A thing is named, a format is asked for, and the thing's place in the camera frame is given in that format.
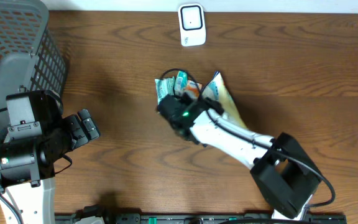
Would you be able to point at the grey plastic mesh basket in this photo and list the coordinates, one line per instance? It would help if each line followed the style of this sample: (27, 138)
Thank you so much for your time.
(29, 57)

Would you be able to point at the orange tissue pack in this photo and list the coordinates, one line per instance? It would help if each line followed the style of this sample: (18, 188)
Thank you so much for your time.
(193, 89)

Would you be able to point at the white barcode scanner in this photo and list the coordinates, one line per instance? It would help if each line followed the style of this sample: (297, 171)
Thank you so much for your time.
(192, 25)

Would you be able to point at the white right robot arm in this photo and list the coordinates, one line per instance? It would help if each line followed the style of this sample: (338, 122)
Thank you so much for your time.
(285, 175)

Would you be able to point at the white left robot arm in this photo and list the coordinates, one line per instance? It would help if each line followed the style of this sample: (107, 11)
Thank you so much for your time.
(27, 173)

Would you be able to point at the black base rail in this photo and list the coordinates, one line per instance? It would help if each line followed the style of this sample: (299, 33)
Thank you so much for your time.
(197, 218)

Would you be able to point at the large white snack bag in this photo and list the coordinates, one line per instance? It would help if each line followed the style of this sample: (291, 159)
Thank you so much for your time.
(217, 91)

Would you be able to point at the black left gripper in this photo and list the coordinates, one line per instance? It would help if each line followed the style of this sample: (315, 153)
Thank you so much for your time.
(81, 130)

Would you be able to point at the small teal tissue pack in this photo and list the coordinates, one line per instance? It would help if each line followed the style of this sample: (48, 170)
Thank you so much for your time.
(180, 83)

